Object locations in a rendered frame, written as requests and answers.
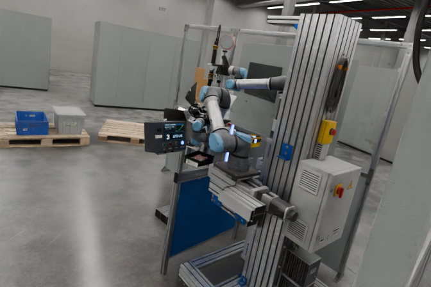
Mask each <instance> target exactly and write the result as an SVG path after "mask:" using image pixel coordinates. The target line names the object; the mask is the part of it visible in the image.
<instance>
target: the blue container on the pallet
mask: <svg viewBox="0 0 431 287"><path fill-rule="evenodd" d="M30 115H35V116H34V117H30ZM15 128H16V133H17V135H48V133H49V120H48V117H47V115H46V113H45V112H44V111H15Z"/></svg>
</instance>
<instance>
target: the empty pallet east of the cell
mask: <svg viewBox="0 0 431 287"><path fill-rule="evenodd" d="M108 136H119V137H125V138H131V140H130V142H122V141H115V140H108ZM139 139H144V124H141V123H135V122H125V121H119V120H108V119H107V120H106V122H105V124H104V125H103V127H102V128H101V130H100V132H99V133H98V142H108V143H115V144H129V145H139V146H145V145H144V143H139Z"/></svg>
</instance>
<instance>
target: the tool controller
mask: <svg viewBox="0 0 431 287"><path fill-rule="evenodd" d="M165 133H171V140H168V141H165ZM181 141H184V144H183V145H182V144H181ZM169 142H172V146H169ZM175 142H178V145H175ZM163 143H165V144H166V146H165V147H163V146H162V144H163ZM144 145H145V152H153V153H157V152H164V153H167V151H171V152H174V151H175V150H180V149H186V128H185V121H161V122H145V123H144Z"/></svg>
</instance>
